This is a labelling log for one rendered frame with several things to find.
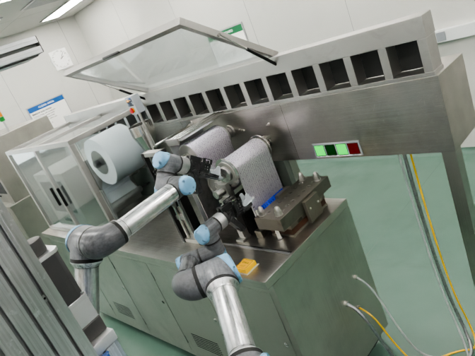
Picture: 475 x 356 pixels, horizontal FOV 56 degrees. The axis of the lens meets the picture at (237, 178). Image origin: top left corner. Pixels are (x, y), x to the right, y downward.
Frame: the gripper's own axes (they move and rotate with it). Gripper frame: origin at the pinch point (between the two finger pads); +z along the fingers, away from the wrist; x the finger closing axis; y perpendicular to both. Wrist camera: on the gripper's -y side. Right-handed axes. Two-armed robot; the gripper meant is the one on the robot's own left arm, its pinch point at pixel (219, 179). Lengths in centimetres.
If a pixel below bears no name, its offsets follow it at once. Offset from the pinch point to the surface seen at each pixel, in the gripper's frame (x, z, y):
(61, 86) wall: 548, 112, 173
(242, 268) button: -19.2, 2.8, -38.6
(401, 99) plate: -76, 20, 34
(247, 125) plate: 8.5, 21.2, 32.4
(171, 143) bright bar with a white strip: 26.8, -11.6, 16.4
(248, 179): -8.2, 10.6, 1.6
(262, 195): -8.2, 21.2, -4.1
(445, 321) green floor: -55, 126, -56
